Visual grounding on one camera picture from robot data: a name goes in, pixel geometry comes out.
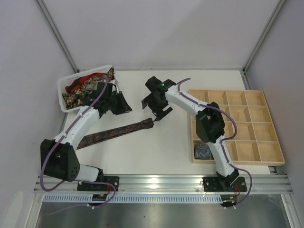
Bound dark paisley necktie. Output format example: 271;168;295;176
77;118;154;150

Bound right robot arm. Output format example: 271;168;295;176
142;76;239;190

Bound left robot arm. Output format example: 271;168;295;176
40;81;132;182

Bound brown floral tie in basket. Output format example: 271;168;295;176
61;66;115;110

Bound red patterned tie in basket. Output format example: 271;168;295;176
65;73;106;94

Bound white plastic basket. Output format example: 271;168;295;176
57;65;119;113

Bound rolled grey tie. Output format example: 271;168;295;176
194;142;211;160

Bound wooden compartment tray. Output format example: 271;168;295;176
188;89;285;166

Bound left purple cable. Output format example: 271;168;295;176
39;74;117;216

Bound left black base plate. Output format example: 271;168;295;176
77;175;120;191

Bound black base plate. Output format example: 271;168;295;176
77;175;120;191
203;176;247;192

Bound aluminium rail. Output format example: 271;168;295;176
33;173;293;193

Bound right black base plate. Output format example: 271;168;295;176
203;176;247;192

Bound white slotted cable duct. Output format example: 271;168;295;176
43;193;223;204

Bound left aluminium frame post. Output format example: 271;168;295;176
34;0;79;73

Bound aluminium frame post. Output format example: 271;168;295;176
34;0;79;73
243;0;287;74

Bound right aluminium frame post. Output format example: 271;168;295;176
243;0;287;74

